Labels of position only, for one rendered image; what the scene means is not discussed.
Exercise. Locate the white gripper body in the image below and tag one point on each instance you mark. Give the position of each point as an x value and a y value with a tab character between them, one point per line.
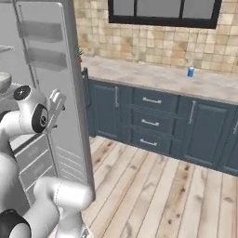
55	107

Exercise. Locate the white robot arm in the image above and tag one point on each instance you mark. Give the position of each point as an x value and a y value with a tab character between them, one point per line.
18	124

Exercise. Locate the grey fridge door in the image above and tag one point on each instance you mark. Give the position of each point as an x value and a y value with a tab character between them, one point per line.
69	130

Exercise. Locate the dark blue cabinet door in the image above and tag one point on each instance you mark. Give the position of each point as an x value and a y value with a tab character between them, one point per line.
102	108
231	148
207	133

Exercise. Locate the grey bowl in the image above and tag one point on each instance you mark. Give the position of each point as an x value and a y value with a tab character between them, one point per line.
4	81

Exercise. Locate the grey fridge interior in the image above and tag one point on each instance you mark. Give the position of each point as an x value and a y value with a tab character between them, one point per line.
9	28

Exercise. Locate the small green potted plant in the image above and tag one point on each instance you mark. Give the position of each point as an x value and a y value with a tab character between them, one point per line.
79	53

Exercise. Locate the dark blue drawer front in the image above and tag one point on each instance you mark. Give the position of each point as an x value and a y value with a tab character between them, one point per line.
152	122
150	142
155	101

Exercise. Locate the blue can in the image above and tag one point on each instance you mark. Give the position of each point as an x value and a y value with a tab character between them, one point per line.
190	72

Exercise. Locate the black framed window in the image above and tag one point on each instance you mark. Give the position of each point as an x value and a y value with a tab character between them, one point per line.
164	12

